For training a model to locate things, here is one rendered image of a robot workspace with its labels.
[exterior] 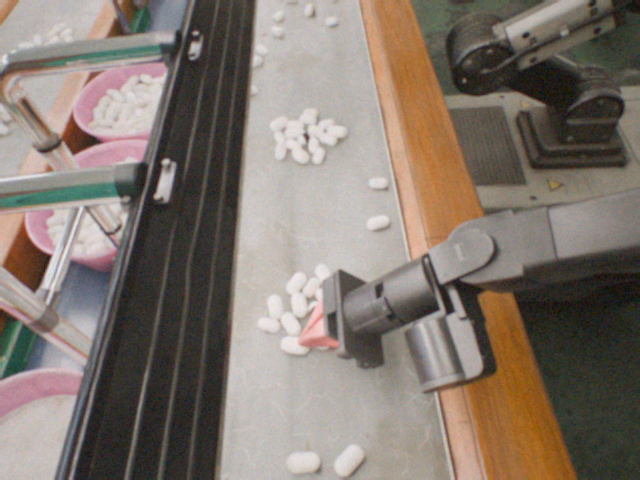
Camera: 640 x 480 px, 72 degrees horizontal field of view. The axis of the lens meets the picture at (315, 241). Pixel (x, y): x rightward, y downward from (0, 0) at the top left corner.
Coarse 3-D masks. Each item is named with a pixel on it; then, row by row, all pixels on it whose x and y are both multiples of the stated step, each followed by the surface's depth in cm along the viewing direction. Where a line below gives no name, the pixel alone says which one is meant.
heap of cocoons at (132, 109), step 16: (128, 80) 100; (144, 80) 100; (160, 80) 99; (112, 96) 99; (128, 96) 97; (144, 96) 96; (96, 112) 94; (112, 112) 94; (128, 112) 94; (144, 112) 93; (96, 128) 91; (112, 128) 91; (128, 128) 90; (144, 128) 90
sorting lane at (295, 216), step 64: (320, 0) 114; (320, 64) 97; (256, 128) 86; (256, 192) 76; (320, 192) 75; (384, 192) 73; (256, 256) 68; (320, 256) 67; (384, 256) 66; (256, 320) 62; (256, 384) 56; (320, 384) 55; (384, 384) 55; (256, 448) 52; (320, 448) 51; (384, 448) 50
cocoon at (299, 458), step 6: (294, 456) 49; (300, 456) 49; (306, 456) 49; (312, 456) 49; (318, 456) 49; (288, 462) 49; (294, 462) 49; (300, 462) 49; (306, 462) 49; (312, 462) 48; (318, 462) 49; (294, 468) 49; (300, 468) 48; (306, 468) 48; (312, 468) 48
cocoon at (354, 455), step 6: (354, 444) 50; (348, 450) 49; (354, 450) 49; (360, 450) 49; (342, 456) 49; (348, 456) 48; (354, 456) 48; (360, 456) 49; (336, 462) 49; (342, 462) 48; (348, 462) 48; (354, 462) 48; (360, 462) 49; (336, 468) 48; (342, 468) 48; (348, 468) 48; (354, 468) 48; (342, 474) 48; (348, 474) 48
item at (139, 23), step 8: (112, 0) 110; (136, 0) 124; (112, 8) 111; (120, 8) 112; (136, 8) 126; (144, 8) 127; (120, 16) 113; (136, 16) 124; (144, 16) 127; (120, 24) 114; (136, 24) 121; (144, 24) 126; (128, 32) 116; (136, 32) 120; (144, 32) 125
